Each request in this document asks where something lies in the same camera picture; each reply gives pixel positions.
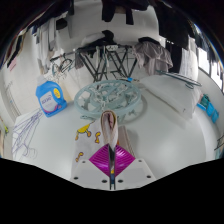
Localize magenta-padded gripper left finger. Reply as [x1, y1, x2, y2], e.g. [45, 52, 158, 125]
[70, 143, 113, 191]

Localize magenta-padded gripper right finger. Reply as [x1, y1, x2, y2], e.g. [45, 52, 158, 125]
[112, 143, 157, 191]

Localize white cartoon print towel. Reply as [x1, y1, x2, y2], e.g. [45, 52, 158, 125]
[73, 109, 137, 168]

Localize round pale green clip hanger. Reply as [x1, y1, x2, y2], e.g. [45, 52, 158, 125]
[73, 79, 145, 123]

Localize blue detergent bottle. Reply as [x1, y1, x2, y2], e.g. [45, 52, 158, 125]
[35, 75, 68, 119]

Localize black folding drying rack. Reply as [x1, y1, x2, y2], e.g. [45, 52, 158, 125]
[73, 42, 142, 83]

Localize metal clip drying hanger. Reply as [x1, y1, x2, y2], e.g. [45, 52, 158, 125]
[49, 55, 77, 82]

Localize grey garment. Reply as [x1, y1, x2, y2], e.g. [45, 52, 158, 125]
[134, 39, 175, 77]

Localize hanging dark clothes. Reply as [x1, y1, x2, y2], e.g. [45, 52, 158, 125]
[6, 0, 224, 88]

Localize white wire clothes hanger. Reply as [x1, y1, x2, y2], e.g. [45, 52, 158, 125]
[14, 110, 44, 160]

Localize purple wire clothes hanger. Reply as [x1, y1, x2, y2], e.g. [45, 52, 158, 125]
[11, 111, 44, 155]
[11, 116, 38, 160]

